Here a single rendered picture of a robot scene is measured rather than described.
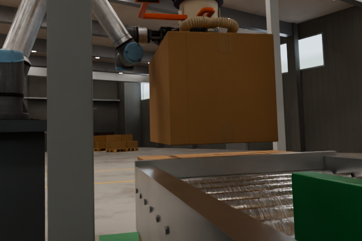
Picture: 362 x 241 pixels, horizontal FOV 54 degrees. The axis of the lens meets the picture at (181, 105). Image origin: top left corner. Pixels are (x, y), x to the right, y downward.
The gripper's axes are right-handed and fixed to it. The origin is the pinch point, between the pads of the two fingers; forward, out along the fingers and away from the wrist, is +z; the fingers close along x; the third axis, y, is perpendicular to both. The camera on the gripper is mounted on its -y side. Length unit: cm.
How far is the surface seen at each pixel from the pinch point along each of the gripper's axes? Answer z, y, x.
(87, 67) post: -47, 125, -39
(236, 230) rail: -33, 143, -58
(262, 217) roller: -18, 116, -64
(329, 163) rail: 31, 69, -61
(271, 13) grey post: 180, -242, 101
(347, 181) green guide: -23, 146, -53
